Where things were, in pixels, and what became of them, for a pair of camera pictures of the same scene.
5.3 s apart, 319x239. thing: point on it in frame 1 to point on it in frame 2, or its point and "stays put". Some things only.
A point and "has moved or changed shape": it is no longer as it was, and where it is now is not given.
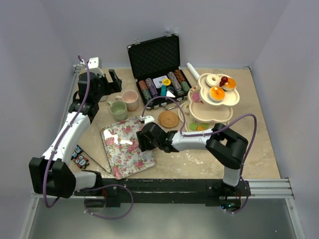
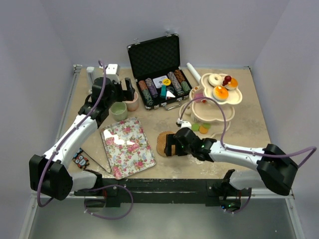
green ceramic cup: x=119 y=109 stays put
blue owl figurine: x=78 y=151 stays put
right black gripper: x=143 y=141 to x=171 y=140
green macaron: x=193 y=126 stays put
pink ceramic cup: x=130 y=96 stays put
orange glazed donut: x=230 y=85 has moved or changed shape
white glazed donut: x=213 y=80 has moved or changed shape
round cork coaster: x=169 y=119 has moved or changed shape
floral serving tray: x=121 y=142 stays put
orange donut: x=216 y=94 has moved or changed shape
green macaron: x=205 y=125 stays put
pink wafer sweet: x=196 y=97 has moved or changed shape
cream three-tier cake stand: x=209 y=102 stays put
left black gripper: x=115 y=86 to x=125 y=95
